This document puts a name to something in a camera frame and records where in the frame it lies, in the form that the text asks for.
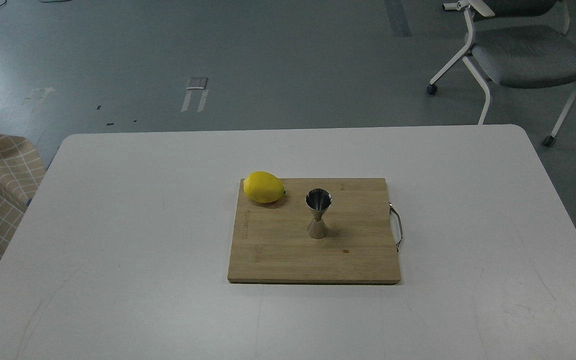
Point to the grey office chair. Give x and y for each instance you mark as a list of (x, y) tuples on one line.
[(519, 57)]

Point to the bamboo cutting board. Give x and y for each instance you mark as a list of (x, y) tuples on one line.
[(270, 243)]

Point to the steel double jigger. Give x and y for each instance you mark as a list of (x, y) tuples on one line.
[(318, 201)]

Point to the yellow lemon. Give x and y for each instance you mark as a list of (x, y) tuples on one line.
[(263, 187)]

